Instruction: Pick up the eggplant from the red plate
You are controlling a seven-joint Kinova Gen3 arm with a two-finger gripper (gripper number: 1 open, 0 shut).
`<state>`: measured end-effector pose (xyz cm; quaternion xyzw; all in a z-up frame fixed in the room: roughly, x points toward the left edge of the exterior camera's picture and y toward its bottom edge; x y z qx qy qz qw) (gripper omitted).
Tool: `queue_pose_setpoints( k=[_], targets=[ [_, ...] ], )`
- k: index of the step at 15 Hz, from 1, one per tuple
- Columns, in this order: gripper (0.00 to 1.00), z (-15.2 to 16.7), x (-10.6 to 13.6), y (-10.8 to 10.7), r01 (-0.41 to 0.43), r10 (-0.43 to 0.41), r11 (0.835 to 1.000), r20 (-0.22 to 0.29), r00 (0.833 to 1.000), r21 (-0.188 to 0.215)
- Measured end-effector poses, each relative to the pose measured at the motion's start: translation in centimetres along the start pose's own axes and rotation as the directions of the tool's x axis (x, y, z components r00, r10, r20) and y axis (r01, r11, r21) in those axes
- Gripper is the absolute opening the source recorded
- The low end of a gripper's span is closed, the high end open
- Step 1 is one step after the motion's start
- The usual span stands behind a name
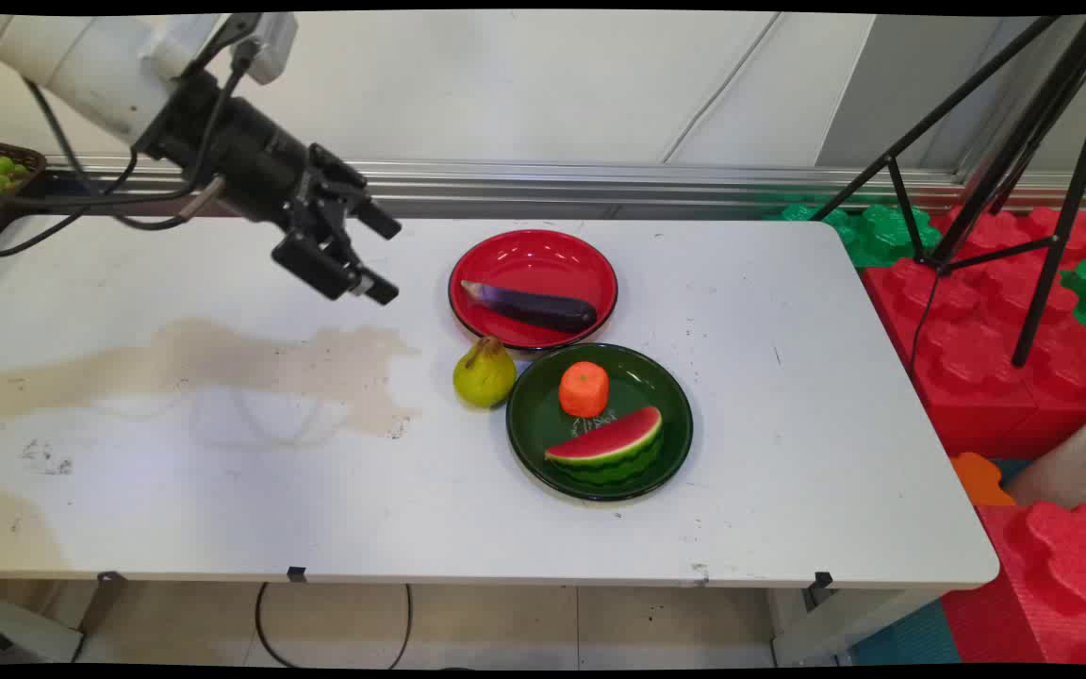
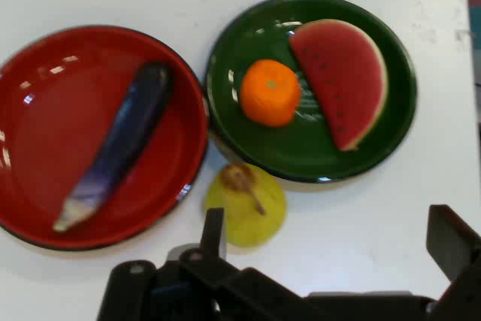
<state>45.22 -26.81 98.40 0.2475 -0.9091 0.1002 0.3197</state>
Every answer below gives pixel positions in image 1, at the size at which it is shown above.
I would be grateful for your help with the red enamel plate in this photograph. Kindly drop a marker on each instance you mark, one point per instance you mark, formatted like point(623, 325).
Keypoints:
point(534, 259)

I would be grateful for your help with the small red foam block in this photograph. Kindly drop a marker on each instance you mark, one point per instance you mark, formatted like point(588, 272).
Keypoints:
point(1061, 575)

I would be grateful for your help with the aluminium wall rail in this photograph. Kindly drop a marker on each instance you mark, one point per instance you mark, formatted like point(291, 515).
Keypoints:
point(552, 184)

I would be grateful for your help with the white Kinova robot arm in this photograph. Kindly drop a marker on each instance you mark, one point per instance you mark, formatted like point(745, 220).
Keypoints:
point(81, 66)

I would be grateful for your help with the dark wicker basket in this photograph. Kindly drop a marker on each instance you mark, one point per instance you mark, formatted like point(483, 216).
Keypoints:
point(23, 160)

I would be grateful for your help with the orange foam piece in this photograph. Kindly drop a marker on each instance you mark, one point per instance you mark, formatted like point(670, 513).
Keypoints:
point(979, 479)

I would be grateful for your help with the toy watermelon slice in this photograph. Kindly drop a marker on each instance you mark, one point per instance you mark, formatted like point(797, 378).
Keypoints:
point(609, 448)

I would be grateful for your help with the grey metal table leg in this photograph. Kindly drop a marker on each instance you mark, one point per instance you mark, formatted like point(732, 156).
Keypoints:
point(20, 632)
point(835, 627)

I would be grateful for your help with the black tripod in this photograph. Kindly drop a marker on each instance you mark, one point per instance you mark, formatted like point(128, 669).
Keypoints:
point(1024, 141)

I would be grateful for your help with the orange toy tangerine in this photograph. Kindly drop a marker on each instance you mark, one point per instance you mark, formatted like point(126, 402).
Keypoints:
point(584, 389)

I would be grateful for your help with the purple toy eggplant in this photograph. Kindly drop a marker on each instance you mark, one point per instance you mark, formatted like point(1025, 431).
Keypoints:
point(534, 306)

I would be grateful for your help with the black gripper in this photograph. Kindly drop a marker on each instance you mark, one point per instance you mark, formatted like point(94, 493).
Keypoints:
point(251, 156)

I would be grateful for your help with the blue foam mat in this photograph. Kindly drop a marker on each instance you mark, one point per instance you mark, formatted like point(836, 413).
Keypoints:
point(901, 637)

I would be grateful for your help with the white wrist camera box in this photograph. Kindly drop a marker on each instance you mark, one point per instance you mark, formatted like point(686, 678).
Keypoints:
point(271, 47)

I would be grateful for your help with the green enamel plate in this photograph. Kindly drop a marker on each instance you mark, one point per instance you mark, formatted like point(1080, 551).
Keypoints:
point(666, 405)

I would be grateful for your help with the yellow-green toy pear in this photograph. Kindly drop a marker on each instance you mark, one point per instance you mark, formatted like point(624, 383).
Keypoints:
point(485, 377)

